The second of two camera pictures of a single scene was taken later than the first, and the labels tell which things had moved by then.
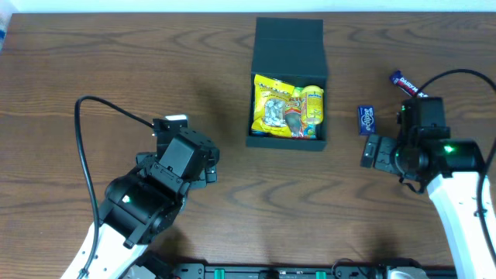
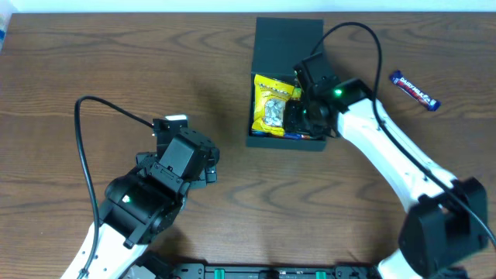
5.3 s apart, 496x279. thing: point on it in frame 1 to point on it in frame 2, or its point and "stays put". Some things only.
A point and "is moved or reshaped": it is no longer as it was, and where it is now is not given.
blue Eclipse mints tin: [366, 120] is moved or reshaped
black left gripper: [211, 173] stays put
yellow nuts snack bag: [270, 107] stays put
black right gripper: [378, 153] to [294, 115]
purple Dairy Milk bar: [406, 84] stays put
